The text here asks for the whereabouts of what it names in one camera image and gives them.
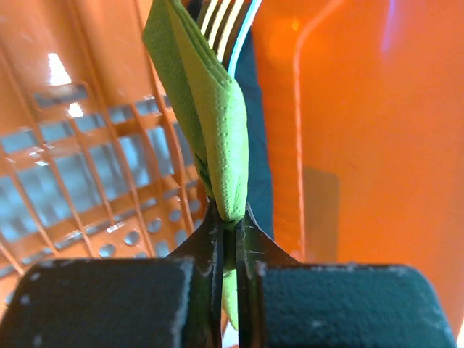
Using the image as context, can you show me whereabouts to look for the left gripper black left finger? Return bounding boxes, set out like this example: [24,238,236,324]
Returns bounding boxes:
[1,203,222,347]

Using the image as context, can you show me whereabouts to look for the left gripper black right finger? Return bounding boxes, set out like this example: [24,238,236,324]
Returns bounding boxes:
[236,210,456,347]

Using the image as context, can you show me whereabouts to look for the green paper napkin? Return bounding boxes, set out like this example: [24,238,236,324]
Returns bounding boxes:
[142,0,251,331]

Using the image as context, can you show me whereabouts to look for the iridescent fork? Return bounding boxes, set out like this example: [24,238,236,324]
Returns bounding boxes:
[196,0,262,78]

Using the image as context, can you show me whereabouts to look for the dark blue napkin roll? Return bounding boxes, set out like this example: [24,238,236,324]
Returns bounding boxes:
[188,0,275,240]

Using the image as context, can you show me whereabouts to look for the orange plastic basket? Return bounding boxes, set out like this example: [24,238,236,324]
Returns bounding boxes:
[1,1,463,336]

